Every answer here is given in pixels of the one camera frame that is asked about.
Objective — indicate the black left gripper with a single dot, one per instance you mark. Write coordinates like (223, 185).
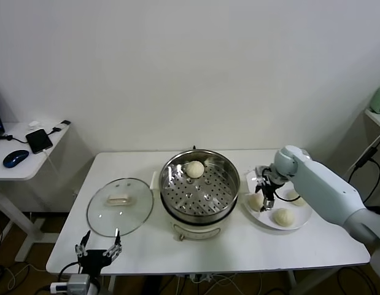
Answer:
(93, 259)

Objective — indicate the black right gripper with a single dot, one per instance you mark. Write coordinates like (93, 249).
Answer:
(275, 181)

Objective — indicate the white steamed baozi bun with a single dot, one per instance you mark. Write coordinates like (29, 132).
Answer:
(298, 201)
(254, 203)
(195, 169)
(283, 217)

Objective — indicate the round glass pot lid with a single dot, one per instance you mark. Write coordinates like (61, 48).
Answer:
(116, 221)

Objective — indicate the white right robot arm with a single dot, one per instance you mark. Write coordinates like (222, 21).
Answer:
(324, 190)

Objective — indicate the perforated steel steamer basket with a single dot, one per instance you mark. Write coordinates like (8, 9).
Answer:
(177, 199)

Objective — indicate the white oval plate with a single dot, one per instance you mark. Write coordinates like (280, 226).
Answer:
(266, 219)

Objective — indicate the white electric cooker base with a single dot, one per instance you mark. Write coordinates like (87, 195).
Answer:
(196, 230)

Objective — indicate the white power strip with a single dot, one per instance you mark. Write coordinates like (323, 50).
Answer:
(202, 278)

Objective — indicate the white side desk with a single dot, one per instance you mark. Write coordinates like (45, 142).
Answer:
(21, 172)

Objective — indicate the blue computer mouse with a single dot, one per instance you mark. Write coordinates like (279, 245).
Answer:
(15, 158)

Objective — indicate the black smartphone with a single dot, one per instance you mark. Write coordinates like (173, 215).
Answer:
(39, 141)

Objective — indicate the white shelf board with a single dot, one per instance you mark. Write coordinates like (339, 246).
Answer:
(378, 118)

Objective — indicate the small white earbuds case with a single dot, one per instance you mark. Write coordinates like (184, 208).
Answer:
(33, 124)

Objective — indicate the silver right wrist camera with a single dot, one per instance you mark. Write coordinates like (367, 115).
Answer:
(259, 171)

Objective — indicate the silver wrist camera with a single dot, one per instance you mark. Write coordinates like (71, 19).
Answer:
(259, 171)
(79, 282)

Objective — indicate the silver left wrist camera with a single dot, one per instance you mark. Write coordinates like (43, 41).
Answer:
(79, 282)

